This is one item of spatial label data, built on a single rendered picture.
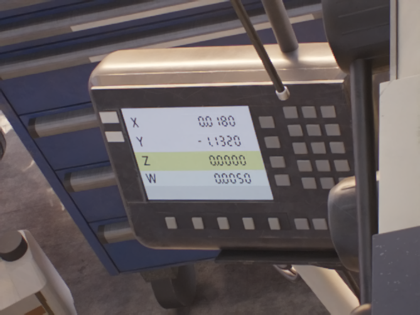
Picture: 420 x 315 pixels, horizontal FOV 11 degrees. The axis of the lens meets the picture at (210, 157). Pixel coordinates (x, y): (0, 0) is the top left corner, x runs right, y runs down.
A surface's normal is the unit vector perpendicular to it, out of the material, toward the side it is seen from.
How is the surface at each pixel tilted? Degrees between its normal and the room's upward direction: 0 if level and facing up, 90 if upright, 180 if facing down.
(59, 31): 90
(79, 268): 0
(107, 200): 90
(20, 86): 90
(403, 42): 45
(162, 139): 70
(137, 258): 90
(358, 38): 64
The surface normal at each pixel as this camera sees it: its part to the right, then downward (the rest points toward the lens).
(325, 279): 0.14, -0.04
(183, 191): -0.40, 0.50
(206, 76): -0.43, -0.43
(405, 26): -0.91, -0.31
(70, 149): -0.11, 0.75
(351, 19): -0.31, 0.00
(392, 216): -0.36, -0.64
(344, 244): -0.59, 0.39
